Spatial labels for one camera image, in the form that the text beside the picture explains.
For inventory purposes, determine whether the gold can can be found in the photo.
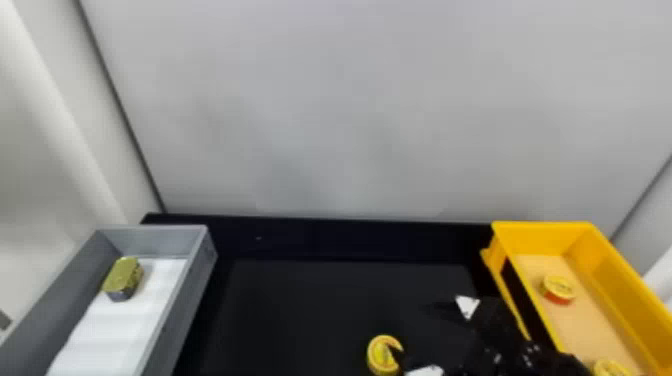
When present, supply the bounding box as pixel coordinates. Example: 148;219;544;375
101;255;145;303

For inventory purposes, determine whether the white foam pad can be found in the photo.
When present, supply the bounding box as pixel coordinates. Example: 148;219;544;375
46;256;189;376

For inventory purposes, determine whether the yellow can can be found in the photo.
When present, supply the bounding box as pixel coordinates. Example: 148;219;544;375
540;273;578;306
365;334;406;376
592;357;635;376

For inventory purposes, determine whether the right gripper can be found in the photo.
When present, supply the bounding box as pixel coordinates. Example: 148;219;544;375
390;294;533;376

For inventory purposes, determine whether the yellow box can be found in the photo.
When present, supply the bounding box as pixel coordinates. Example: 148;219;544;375
479;220;672;376

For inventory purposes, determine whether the grey box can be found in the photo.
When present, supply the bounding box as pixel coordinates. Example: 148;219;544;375
0;224;219;376

